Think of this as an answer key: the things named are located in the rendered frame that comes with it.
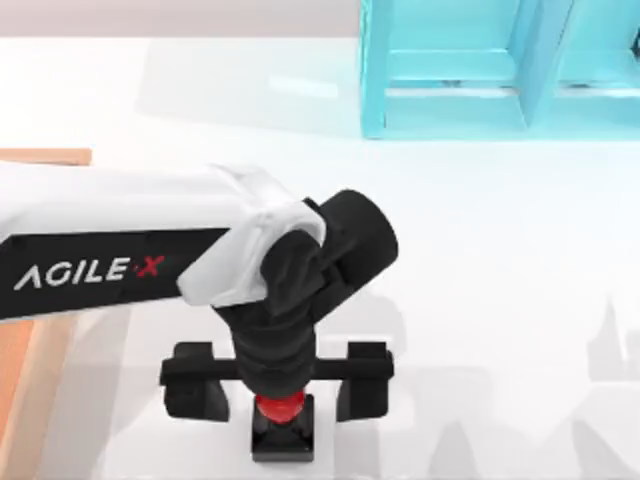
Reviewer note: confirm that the black and red seal stamp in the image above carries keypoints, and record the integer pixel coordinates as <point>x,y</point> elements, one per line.
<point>282,435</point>

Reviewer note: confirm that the light blue rack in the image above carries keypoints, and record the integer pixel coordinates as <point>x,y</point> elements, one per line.
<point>450,65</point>

